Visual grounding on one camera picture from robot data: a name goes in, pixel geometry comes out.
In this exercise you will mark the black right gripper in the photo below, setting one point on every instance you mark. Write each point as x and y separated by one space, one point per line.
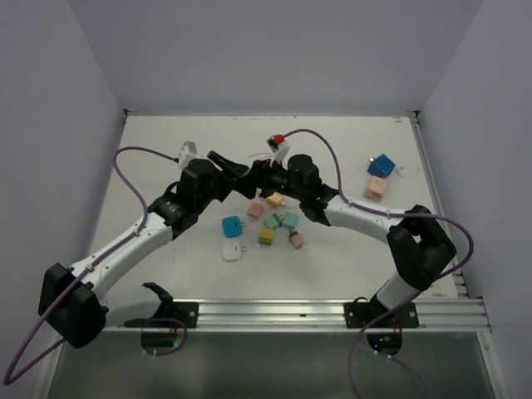
254 179

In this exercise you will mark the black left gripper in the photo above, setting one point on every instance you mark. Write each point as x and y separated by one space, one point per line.
230 171

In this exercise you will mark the salmon pink plug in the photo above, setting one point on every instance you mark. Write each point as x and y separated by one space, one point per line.
255 211

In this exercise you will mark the small yellow plug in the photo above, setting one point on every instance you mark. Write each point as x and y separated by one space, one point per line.
276 200

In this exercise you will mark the green plug adapter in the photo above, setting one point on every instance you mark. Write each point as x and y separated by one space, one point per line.
273 222

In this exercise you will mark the bright blue plug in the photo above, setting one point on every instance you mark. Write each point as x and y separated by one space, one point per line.
232 226

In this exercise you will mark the light teal plug adapter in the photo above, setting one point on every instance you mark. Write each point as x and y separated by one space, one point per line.
290 221

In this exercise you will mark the yellow olive plug adapter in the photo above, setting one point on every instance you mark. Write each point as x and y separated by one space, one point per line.
266 237

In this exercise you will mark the pink brown plug adapter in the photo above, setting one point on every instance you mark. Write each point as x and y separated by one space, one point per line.
296 240

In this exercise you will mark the white plug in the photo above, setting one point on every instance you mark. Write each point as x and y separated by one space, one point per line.
232 250

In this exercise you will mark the pink cube socket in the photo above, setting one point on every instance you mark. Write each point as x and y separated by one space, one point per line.
376 189

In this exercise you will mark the dark blue cube socket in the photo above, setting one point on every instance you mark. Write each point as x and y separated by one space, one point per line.
381 166

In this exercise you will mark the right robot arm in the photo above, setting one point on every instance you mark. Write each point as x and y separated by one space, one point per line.
420 247

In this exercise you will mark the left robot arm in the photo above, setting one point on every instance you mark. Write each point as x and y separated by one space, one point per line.
72 299

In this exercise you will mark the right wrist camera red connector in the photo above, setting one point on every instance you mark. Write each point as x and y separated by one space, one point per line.
279 148

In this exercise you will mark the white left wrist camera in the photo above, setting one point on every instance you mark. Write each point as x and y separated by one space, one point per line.
187 153

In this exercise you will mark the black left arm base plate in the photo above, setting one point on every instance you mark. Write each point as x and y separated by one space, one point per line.
185 312

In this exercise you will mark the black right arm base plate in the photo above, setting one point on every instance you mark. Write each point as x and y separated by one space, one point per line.
360 312

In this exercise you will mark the aluminium right side rail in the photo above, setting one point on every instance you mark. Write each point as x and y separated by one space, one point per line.
413 117

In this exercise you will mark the aluminium table front rail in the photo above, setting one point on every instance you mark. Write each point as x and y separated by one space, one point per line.
270 313

